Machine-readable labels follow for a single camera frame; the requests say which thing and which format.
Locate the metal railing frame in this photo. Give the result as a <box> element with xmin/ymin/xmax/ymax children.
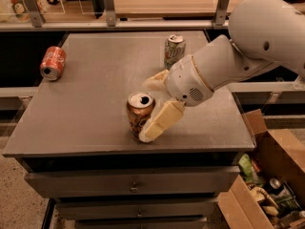
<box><xmin>0</xmin><ymin>0</ymin><xmax>232</xmax><ymax>31</ymax></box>

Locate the red soda can lying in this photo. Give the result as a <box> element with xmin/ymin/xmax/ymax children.
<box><xmin>40</xmin><ymin>46</ymin><xmax>67</xmax><ymax>81</ymax></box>

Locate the green snack bag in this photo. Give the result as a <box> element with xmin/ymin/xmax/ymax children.
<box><xmin>238</xmin><ymin>154</ymin><xmax>262</xmax><ymax>185</ymax></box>

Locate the colourful package top left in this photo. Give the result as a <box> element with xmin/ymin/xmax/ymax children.
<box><xmin>0</xmin><ymin>0</ymin><xmax>47</xmax><ymax>23</ymax></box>

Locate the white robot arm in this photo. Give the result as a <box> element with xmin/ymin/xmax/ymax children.
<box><xmin>139</xmin><ymin>0</ymin><xmax>305</xmax><ymax>142</ymax></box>

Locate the cardboard box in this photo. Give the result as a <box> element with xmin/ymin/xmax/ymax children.
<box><xmin>218</xmin><ymin>110</ymin><xmax>305</xmax><ymax>229</ymax></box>

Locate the orange-brown soda can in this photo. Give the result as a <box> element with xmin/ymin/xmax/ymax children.
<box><xmin>126</xmin><ymin>92</ymin><xmax>155</xmax><ymax>137</ymax></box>

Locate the grey drawer cabinet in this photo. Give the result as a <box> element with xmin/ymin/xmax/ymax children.
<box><xmin>3</xmin><ymin>32</ymin><xmax>254</xmax><ymax>229</ymax></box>

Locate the silver can in box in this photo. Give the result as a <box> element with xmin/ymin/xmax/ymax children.
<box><xmin>267</xmin><ymin>178</ymin><xmax>283</xmax><ymax>194</ymax></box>

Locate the white green soda can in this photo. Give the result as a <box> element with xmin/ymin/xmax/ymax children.
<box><xmin>164</xmin><ymin>34</ymin><xmax>186</xmax><ymax>70</ymax></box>

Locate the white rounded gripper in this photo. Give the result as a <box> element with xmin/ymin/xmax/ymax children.
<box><xmin>139</xmin><ymin>55</ymin><xmax>214</xmax><ymax>143</ymax></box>

